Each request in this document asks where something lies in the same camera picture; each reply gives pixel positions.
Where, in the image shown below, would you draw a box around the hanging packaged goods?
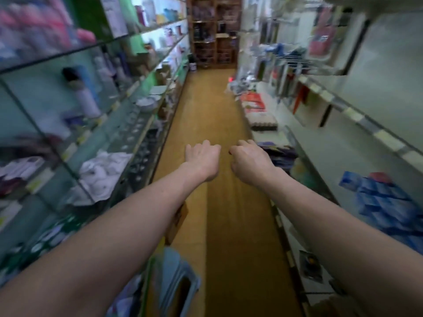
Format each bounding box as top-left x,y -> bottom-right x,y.
251,0 -> 358,96

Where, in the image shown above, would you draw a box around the person's right hand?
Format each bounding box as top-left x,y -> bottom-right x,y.
229,140 -> 275,189

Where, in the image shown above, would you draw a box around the person's right forearm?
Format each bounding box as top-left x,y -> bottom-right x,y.
261,165 -> 423,317

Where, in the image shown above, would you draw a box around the white thermos flask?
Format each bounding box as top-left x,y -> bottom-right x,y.
71,82 -> 103,119

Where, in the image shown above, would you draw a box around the metal store shelving unit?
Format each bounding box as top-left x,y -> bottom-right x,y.
238,0 -> 423,317

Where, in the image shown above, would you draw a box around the pile of packets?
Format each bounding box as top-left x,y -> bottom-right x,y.
106,274 -> 149,317

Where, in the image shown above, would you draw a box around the stack of white bowls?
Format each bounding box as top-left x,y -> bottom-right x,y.
135,96 -> 160,111

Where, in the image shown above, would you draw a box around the dark plastic bags bundle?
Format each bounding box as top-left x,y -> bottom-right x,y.
261,142 -> 300,172

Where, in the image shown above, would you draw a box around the row of toiletry bottles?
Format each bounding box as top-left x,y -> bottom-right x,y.
0,0 -> 96,57

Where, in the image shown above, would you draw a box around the blue plastic stool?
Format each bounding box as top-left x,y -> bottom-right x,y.
142,246 -> 201,317

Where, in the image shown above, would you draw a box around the white textured pack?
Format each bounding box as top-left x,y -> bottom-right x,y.
246,112 -> 278,131

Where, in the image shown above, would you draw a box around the person's left forearm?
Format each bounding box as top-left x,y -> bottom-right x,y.
0,162 -> 206,317

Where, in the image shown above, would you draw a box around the blue packaged goods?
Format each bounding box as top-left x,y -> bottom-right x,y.
339,170 -> 423,255

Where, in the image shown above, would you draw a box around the white ceramic tea set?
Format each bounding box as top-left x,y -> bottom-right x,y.
69,150 -> 133,203

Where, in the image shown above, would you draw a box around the green white carton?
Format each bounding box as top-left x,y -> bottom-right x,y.
69,0 -> 130,40

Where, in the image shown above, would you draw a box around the person's left hand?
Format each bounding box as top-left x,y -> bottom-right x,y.
184,140 -> 222,184

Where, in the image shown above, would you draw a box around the red mesh bag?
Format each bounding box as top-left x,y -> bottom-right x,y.
239,92 -> 267,111

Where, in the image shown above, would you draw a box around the green bulb boxes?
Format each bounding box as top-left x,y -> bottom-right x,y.
0,214 -> 87,281

